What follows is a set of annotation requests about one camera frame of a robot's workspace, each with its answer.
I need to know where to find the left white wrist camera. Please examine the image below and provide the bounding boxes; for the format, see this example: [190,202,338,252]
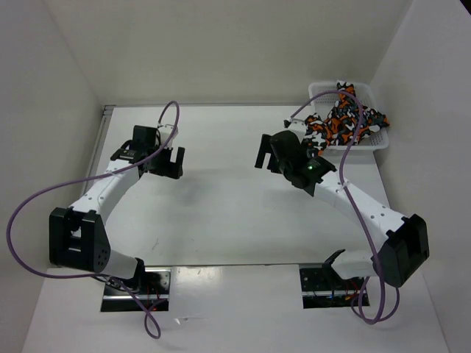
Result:
[156,124,178,143]

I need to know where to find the purple cable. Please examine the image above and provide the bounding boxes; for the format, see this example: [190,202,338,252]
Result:
[288,89,401,325]
[6,101,181,339]

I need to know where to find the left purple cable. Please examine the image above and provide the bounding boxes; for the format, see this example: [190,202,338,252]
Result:
[6,101,181,339]

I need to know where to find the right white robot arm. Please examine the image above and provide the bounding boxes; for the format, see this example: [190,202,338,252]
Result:
[255,130,430,289]

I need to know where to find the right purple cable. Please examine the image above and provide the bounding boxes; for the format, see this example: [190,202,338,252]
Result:
[288,89,401,325]

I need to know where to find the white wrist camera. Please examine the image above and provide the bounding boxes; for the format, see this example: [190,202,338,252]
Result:
[283,118,306,141]
[156,124,178,143]

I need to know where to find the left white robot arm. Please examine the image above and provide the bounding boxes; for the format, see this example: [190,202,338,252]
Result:
[49,124,185,294]

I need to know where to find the white plastic basket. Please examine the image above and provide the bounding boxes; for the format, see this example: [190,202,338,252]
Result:
[308,81,392,154]

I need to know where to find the orange camouflage shorts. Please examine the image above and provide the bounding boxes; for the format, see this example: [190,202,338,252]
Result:
[302,79,390,157]

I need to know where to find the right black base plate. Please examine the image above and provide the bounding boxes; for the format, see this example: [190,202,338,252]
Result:
[299,266,364,309]

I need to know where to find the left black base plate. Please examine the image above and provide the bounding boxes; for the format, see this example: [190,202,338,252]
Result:
[100,267,171,313]

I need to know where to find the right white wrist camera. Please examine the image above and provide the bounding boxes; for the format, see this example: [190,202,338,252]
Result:
[283,118,306,141]

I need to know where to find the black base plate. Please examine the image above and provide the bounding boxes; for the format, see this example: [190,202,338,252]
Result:
[299,266,364,309]
[100,267,171,313]

